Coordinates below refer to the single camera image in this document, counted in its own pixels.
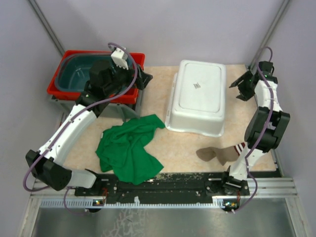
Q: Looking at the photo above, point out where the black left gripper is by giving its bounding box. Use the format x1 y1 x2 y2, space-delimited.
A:
104 60 152 96

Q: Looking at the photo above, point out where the red plastic crate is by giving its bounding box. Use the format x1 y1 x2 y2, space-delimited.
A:
50 50 146 104

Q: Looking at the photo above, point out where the large white plastic container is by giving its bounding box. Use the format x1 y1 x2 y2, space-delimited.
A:
165 60 227 137

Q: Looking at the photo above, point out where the teal translucent plastic tub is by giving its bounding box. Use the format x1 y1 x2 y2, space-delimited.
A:
54 52 114 92

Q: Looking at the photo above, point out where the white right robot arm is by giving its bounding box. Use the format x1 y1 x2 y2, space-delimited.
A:
220 61 290 196

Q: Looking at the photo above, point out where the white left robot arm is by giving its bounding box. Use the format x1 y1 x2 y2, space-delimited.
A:
23 60 153 196

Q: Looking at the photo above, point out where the grey plastic bin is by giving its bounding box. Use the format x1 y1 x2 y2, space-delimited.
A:
47 81 144 121

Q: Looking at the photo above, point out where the brown striped sock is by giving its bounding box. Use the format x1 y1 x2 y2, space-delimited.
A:
196 144 243 166

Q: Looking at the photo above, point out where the green cloth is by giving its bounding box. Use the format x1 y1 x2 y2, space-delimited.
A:
95 114 165 185

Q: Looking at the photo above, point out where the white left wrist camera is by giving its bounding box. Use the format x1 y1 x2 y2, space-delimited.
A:
111 48 129 70

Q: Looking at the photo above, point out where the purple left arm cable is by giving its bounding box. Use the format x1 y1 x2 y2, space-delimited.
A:
22 42 139 217

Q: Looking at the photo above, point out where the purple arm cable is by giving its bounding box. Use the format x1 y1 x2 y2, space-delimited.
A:
226 46 275 214
22 42 139 217

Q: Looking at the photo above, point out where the grey aluminium frame post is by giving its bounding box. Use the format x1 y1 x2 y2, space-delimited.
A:
248 0 292 70

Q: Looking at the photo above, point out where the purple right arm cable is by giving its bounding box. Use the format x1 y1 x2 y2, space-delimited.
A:
226 46 275 214

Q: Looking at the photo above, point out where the left aluminium frame post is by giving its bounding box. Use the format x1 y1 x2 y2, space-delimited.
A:
27 0 65 56

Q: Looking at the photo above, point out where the aluminium front rail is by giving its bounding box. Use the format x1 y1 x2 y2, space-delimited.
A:
31 175 297 211

